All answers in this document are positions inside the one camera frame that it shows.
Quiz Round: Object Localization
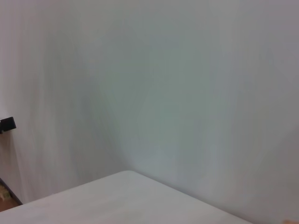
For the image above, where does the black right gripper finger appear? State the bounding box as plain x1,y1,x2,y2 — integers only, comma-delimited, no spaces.
0,116,17,134

